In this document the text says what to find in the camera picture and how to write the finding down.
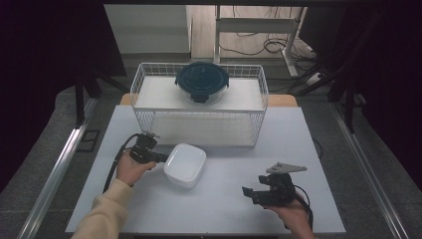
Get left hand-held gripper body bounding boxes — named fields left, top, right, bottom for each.
left=128, top=132, right=161, bottom=164

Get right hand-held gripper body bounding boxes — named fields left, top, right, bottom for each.
left=259, top=162, right=308, bottom=206

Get white square bowl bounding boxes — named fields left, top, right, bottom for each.
left=163, top=142, right=207, bottom=189

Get white wire rack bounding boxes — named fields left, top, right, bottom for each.
left=129, top=62, right=270, bottom=147

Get round container with dark lid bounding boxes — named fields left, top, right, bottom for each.
left=174, top=61, right=231, bottom=107

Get person's left hand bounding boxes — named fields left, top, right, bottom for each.
left=114, top=149, right=157, bottom=187

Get person's right hand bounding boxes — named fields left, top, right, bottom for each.
left=265, top=198, right=315, bottom=233

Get black metal stand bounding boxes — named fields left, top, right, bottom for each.
left=288, top=13, right=382, bottom=133
left=74, top=66, right=130, bottom=128

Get wooden table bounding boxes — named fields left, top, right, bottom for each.
left=118, top=93, right=299, bottom=108

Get white power strip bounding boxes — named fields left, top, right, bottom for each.
left=305, top=72, right=324, bottom=86

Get white cabinet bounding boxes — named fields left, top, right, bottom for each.
left=104, top=4, right=193, bottom=55

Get right hand-held gripper cable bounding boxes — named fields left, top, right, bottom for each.
left=293, top=184, right=315, bottom=230

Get hand-held gripper cable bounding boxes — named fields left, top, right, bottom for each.
left=293, top=184, right=315, bottom=230
left=103, top=132, right=140, bottom=194

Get left hand-held gripper cable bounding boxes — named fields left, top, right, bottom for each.
left=103, top=132, right=140, bottom=194

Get black floor bracket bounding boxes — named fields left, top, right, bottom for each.
left=77, top=128, right=101, bottom=153

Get thin black cable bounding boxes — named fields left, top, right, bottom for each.
left=313, top=137, right=324, bottom=160

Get aluminium rail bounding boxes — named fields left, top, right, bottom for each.
left=331, top=101, right=411, bottom=239
left=16, top=98, right=99, bottom=239

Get black floor cables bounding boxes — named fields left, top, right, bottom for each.
left=218, top=5, right=321, bottom=69

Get white metal desk frame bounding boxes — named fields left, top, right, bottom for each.
left=213, top=4, right=308, bottom=78

